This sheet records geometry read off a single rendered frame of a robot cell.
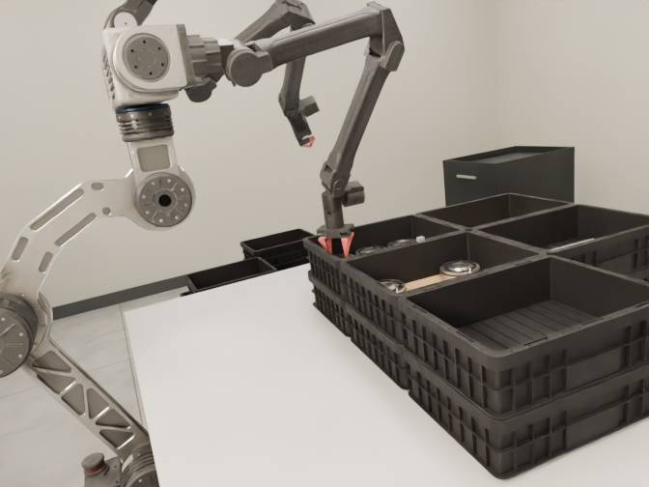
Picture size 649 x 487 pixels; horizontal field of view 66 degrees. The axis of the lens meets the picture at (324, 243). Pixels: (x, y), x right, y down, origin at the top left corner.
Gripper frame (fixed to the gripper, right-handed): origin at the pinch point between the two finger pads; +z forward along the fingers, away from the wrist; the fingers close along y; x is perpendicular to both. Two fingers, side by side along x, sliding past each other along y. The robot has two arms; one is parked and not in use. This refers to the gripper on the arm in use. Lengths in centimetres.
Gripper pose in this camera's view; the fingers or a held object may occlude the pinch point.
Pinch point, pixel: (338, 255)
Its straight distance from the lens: 151.9
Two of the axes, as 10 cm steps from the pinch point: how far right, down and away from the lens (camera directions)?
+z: 1.3, 9.5, 2.7
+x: -3.3, 3.0, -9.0
